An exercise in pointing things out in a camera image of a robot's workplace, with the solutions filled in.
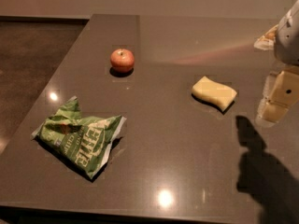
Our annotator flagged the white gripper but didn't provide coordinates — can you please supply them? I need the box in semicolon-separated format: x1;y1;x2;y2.
254;0;299;128

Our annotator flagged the green jalapeno chip bag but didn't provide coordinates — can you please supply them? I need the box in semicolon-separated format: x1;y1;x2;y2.
31;96;126;180

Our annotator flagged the yellow sponge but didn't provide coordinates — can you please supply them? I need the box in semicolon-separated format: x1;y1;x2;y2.
192;76;237;111

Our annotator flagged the red apple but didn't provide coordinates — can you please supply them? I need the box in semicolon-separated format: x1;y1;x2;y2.
110;49;135;73

